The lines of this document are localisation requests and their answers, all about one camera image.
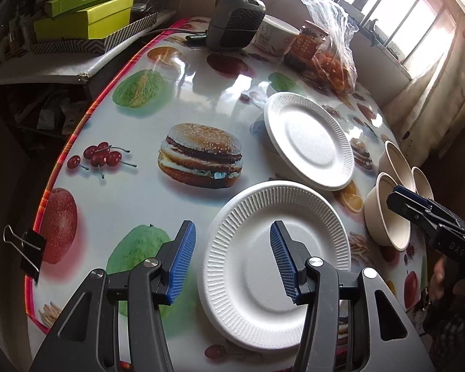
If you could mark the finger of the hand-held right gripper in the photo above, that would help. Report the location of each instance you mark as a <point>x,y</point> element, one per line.
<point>412,197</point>
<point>405,209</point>

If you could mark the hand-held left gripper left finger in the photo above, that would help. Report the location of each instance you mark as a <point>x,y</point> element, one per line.
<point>183,255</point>

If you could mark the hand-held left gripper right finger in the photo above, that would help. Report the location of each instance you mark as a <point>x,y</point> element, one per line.
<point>283,257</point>

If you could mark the beige paper bowl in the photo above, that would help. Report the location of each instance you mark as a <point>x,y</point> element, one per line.
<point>387,217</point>
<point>397,162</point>
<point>422,184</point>

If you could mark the white ribbed paper plate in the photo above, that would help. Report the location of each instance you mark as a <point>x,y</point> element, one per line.
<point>255,279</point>
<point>308,139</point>

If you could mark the person's right forearm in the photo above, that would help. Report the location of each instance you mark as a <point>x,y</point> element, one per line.
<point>457,337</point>

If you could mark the person's right hand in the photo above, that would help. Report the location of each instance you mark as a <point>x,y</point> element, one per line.
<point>461,290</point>

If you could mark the food print tablecloth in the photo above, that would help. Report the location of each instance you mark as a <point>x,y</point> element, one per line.
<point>139,201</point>

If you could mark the patterned cream curtain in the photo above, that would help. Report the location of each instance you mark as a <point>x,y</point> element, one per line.
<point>441,85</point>

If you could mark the black binder clip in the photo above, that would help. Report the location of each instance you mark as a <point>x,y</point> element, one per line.
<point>33,254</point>

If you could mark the clear plastic bag of oranges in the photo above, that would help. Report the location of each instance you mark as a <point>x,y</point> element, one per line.
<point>333,58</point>

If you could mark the glass jar with red label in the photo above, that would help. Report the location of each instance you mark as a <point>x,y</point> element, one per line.
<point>304,48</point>

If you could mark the window grille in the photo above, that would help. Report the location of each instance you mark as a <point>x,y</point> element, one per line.
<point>403,11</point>

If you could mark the white plastic tub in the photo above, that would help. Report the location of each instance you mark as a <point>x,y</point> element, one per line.
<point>275,35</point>

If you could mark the black plug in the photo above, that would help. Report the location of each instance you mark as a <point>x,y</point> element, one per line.
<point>195,38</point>

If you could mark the striped cardboard tray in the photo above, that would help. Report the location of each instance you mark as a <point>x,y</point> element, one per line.
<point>112,40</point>

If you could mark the white side shelf board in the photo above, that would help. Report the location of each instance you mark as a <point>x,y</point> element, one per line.
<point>42,68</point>

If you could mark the grey portable heater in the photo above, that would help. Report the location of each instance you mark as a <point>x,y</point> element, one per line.
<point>236,15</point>

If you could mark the small glass jar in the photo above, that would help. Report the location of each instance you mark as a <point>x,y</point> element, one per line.
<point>138,11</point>

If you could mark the large green box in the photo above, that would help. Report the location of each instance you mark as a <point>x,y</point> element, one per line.
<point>85,23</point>

